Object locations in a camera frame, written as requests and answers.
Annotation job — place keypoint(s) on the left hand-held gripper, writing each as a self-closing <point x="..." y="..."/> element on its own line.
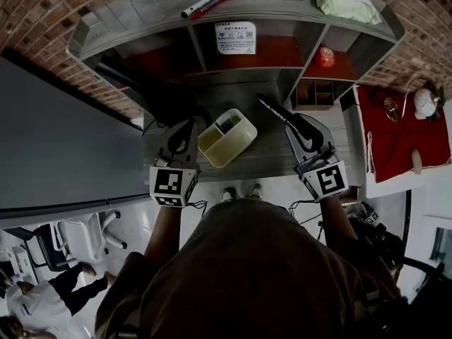
<point x="169" y="185"/>

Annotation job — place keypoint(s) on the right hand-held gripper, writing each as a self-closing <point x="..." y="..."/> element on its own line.
<point x="330" y="180"/>

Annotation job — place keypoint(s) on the cream desk organizer box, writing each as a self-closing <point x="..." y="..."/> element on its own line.
<point x="226" y="152"/>

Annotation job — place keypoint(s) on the person's right forearm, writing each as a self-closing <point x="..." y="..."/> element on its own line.
<point x="337" y="221"/>

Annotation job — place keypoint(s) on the person's left forearm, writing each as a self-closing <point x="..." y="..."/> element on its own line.
<point x="162" y="231"/>

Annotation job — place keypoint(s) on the grey wooden desk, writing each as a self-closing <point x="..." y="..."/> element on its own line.
<point x="268" y="154"/>

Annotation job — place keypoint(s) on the wooden desk organizer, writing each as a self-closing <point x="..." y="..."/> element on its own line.
<point x="314" y="95"/>

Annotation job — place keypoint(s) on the black desk lamp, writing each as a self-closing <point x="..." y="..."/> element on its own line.
<point x="162" y="101"/>

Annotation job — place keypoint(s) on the person's left shoe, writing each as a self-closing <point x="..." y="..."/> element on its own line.
<point x="227" y="194"/>

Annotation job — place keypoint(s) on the person's shoe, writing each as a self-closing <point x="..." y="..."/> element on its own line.
<point x="256" y="191"/>
<point x="227" y="194"/>

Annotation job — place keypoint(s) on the person's right shoe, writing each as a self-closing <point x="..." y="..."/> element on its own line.
<point x="256" y="191"/>

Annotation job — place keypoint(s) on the gold dish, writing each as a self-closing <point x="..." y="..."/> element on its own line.
<point x="391" y="108"/>

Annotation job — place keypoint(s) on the red apple ornament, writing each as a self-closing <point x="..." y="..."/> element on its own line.
<point x="325" y="56"/>

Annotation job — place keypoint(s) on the beige wooden figure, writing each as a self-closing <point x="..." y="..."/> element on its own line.
<point x="417" y="161"/>

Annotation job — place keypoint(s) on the grey refrigerator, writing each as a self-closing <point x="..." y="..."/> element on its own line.
<point x="63" y="143"/>

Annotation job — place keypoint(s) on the white globe lamp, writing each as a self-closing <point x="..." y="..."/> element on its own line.
<point x="423" y="102"/>

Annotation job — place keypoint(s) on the white notice card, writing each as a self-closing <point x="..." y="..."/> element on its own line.
<point x="235" y="37"/>

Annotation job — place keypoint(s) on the white office chair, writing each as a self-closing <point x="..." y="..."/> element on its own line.
<point x="84" y="238"/>

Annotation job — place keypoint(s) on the green potted plant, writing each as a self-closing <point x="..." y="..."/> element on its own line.
<point x="438" y="101"/>

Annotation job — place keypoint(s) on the person's torso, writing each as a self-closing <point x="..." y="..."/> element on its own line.
<point x="247" y="277"/>

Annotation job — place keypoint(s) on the green wipes packet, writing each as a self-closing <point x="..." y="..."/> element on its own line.
<point x="344" y="0"/>

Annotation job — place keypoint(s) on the grey wooden shelf unit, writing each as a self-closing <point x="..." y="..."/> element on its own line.
<point x="268" y="2"/>

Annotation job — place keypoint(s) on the red marker pen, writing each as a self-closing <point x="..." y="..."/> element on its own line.
<point x="215" y="5"/>

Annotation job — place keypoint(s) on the black marker pen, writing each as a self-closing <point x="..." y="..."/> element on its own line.
<point x="206" y="0"/>

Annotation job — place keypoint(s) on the black chair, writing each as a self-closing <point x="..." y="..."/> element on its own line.
<point x="46" y="249"/>

